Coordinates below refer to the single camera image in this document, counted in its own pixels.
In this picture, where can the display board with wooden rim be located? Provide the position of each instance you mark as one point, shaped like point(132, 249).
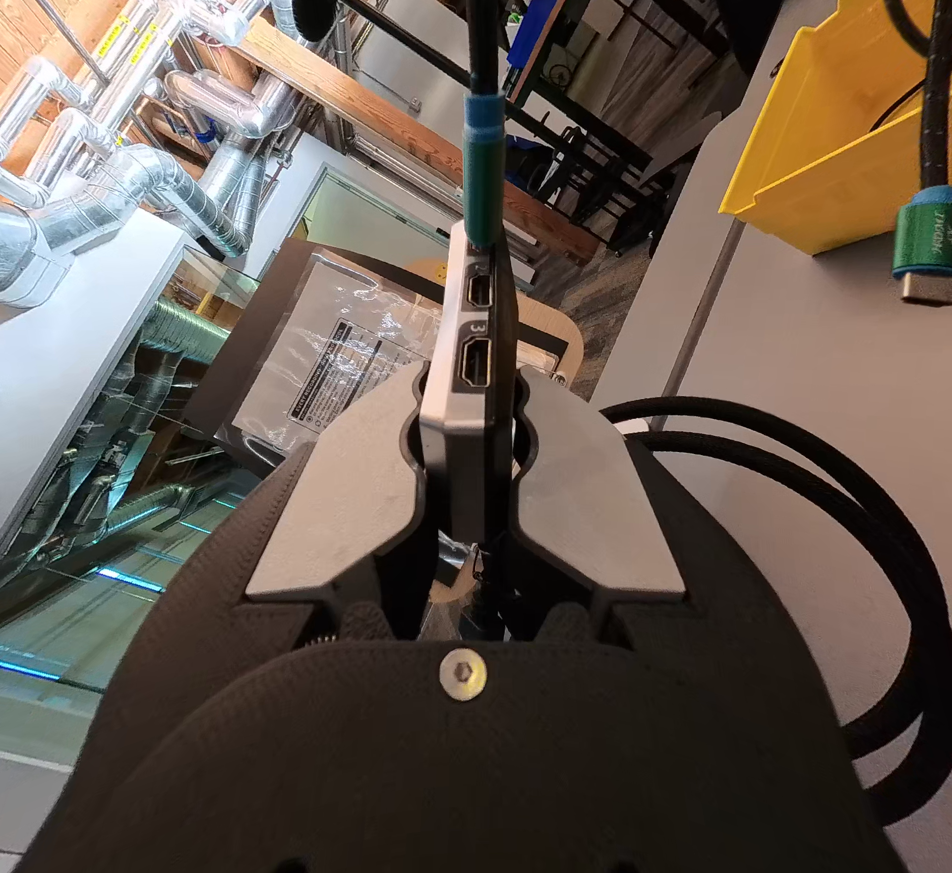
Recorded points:
point(254, 337)

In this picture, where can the silver insulated pipes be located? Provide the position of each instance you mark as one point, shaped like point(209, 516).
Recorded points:
point(216, 92)

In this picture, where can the instruction sheet in plastic sleeve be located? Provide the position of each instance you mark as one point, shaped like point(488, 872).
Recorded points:
point(335, 367)

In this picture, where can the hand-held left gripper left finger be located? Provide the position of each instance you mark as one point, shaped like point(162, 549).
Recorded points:
point(342, 508)

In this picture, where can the yellow plastic bin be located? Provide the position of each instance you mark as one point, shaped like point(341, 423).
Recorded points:
point(818, 144)

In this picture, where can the wooden post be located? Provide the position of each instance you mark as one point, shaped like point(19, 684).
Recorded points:
point(357, 92)

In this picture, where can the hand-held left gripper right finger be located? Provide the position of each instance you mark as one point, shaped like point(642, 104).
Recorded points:
point(595, 508)

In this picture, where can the interior glass window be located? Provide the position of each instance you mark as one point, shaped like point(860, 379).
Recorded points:
point(74, 516)

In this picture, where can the rectangular duct with round elbow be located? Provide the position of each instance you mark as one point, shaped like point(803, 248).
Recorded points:
point(149, 181)

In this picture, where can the grey multiport hub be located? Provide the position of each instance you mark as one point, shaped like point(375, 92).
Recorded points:
point(439, 442)

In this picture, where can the blue plastic crate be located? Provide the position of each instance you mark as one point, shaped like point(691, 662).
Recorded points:
point(534, 21)

